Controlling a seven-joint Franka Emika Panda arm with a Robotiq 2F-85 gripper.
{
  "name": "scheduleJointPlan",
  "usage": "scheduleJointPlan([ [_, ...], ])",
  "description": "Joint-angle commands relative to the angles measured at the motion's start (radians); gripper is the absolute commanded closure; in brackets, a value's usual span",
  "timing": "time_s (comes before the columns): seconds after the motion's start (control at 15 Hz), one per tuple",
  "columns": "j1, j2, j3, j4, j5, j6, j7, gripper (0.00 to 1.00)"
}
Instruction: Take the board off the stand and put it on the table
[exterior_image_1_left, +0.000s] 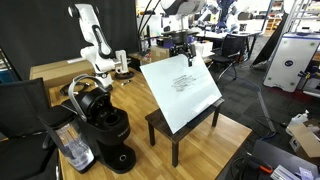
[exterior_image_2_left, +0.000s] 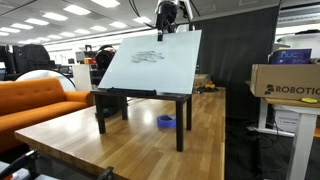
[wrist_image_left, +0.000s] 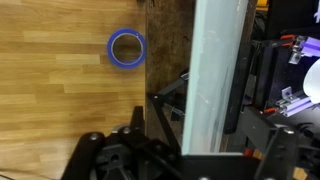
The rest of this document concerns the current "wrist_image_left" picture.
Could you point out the blue tape roll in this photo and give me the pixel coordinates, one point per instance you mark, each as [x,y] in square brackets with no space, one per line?
[126,66]

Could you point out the white glass board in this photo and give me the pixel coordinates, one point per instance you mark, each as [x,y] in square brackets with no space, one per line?
[213,66]

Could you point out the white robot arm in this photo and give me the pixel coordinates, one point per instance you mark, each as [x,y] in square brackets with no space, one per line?
[315,83]

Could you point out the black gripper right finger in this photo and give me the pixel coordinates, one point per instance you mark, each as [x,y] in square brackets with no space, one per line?
[260,126]

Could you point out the silver aluminium profile bracket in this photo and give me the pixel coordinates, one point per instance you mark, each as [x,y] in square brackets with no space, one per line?
[296,105]
[311,46]

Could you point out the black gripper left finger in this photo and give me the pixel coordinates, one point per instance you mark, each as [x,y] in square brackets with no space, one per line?
[137,116]

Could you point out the orange sheet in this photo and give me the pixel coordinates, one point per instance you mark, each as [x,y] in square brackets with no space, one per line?
[262,3]

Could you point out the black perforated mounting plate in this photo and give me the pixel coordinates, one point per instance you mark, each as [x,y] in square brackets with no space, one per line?
[278,73]

